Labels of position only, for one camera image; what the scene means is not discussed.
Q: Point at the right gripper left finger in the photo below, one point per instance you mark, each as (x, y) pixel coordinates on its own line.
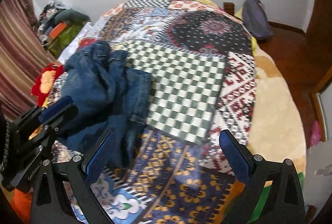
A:
(50, 203)

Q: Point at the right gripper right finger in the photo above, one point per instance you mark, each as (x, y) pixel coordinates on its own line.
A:
(284, 203)

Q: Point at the striped maroon curtain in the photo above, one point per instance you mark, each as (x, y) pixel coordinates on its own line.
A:
(22, 56)

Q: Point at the brown wooden door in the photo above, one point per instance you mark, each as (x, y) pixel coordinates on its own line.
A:
(303, 59)

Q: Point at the pile of clutter clothes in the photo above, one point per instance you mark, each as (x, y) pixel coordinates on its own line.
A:
(58, 26)

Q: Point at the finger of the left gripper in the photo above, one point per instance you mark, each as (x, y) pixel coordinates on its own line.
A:
(59, 113)

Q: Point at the cream orange fleece blanket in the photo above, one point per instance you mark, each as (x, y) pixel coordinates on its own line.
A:
(276, 132)

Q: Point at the red orange plush blanket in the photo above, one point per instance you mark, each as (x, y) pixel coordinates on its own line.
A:
(44, 82)

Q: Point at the patchwork patterned bedspread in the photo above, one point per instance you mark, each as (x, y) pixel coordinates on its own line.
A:
(203, 81)

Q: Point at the pink small object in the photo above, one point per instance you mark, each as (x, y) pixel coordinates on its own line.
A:
(315, 137)

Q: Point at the blue denim jacket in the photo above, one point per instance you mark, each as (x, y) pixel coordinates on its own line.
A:
(110, 97)

